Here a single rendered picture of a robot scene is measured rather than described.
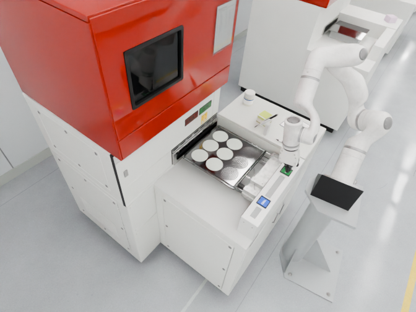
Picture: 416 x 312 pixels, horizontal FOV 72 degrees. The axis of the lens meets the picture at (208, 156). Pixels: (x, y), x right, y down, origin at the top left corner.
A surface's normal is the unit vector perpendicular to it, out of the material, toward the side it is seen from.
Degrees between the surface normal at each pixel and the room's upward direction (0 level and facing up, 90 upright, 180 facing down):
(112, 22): 90
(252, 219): 0
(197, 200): 0
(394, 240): 0
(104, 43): 90
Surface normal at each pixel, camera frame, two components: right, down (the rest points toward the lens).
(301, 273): 0.07, -0.67
